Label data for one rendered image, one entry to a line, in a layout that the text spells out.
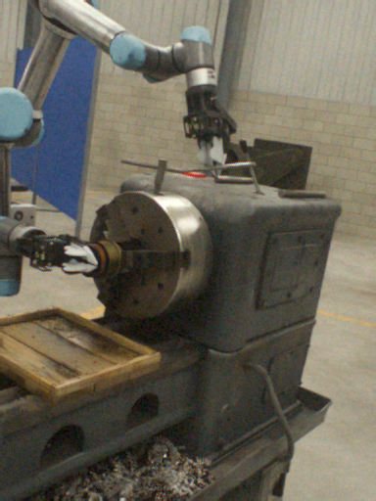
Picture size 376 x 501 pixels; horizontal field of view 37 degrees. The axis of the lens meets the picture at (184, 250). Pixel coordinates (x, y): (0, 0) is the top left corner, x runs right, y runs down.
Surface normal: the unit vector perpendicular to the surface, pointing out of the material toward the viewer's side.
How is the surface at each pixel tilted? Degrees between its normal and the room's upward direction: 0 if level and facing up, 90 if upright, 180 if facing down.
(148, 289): 90
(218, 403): 90
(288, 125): 90
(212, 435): 90
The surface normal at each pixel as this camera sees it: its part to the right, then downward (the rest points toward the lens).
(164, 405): 0.78, 0.21
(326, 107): -0.39, 0.13
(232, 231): -0.61, 0.07
